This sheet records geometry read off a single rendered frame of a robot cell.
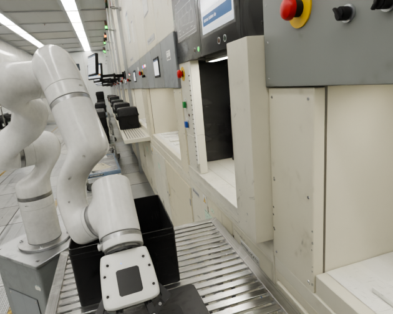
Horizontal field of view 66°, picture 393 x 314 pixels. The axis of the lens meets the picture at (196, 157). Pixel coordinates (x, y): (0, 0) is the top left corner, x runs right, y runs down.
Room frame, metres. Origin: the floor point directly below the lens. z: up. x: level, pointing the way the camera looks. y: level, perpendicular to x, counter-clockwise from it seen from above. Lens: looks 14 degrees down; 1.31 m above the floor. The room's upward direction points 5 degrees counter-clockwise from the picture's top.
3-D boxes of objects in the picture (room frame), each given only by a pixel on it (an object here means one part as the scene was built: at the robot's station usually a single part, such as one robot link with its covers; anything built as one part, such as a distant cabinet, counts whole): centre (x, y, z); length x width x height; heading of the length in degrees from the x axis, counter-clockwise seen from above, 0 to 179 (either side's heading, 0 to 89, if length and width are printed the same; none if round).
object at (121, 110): (3.88, 0.83, 0.93); 0.30 x 0.28 x 0.26; 13
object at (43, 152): (1.11, 0.60, 1.07); 0.19 x 0.12 x 0.24; 132
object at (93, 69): (4.33, 1.12, 1.59); 0.50 x 0.41 x 0.36; 106
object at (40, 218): (1.08, 0.62, 0.85); 0.19 x 0.19 x 0.18
